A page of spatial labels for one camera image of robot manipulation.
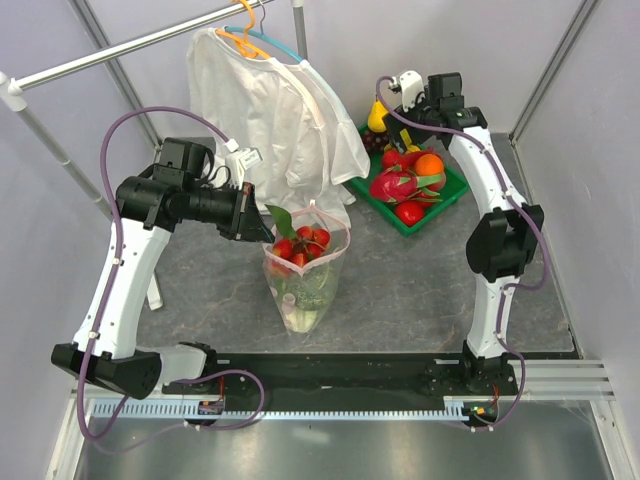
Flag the yellow star fruit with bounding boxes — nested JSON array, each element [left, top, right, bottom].
[[400, 129, 421, 153]]

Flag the light blue cable duct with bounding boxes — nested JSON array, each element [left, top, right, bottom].
[[119, 398, 468, 421]]

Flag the red tomato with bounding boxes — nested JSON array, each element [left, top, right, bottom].
[[394, 201, 425, 227]]

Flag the red pepper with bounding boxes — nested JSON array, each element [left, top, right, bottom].
[[400, 148, 434, 170]]

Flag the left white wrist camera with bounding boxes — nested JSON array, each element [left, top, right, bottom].
[[224, 139, 263, 186]]

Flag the white t-shirt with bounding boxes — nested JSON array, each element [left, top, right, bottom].
[[187, 28, 370, 225]]

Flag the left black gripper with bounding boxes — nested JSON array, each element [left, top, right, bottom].
[[184, 180, 275, 243]]

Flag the yellow pear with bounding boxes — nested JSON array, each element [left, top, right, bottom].
[[367, 97, 388, 134]]

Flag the pink dragon fruit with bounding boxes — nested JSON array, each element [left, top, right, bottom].
[[369, 166, 444, 204]]

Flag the green lettuce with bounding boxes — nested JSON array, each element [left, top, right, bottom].
[[272, 272, 334, 334]]

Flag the green melon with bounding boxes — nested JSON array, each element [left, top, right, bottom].
[[282, 265, 338, 311]]

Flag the orange clothes hanger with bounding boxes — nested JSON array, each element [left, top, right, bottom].
[[215, 0, 270, 59]]

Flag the white metal clothes rack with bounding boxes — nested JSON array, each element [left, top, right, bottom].
[[0, 0, 309, 310]]

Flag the dark purple grapes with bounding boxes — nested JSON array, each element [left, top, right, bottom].
[[361, 128, 390, 155]]

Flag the red lychee bunch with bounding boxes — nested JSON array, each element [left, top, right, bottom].
[[266, 205, 331, 267]]

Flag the teal clothes hanger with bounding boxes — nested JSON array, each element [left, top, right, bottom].
[[223, 24, 351, 121]]

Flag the green plastic tray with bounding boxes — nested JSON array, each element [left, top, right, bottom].
[[349, 125, 469, 237]]

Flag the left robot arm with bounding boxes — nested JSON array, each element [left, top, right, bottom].
[[51, 138, 274, 400]]

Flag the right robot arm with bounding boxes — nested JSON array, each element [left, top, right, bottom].
[[384, 71, 548, 395]]

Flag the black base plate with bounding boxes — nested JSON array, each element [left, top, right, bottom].
[[162, 353, 518, 409]]

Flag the clear pink-dotted zip bag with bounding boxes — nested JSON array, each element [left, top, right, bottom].
[[263, 203, 351, 336]]

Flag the orange fruit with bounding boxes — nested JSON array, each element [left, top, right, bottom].
[[413, 153, 445, 176]]

